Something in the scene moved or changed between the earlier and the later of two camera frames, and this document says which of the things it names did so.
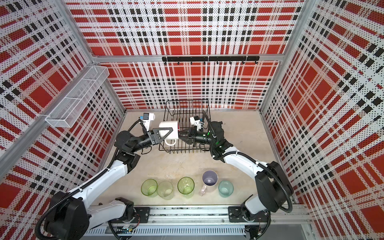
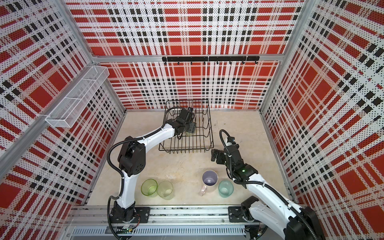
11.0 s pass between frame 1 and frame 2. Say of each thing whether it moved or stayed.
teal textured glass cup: stayed
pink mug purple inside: stayed
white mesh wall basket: stayed
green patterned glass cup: moved
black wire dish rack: stayed
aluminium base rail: stayed
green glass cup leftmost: stayed
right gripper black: moved
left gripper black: moved
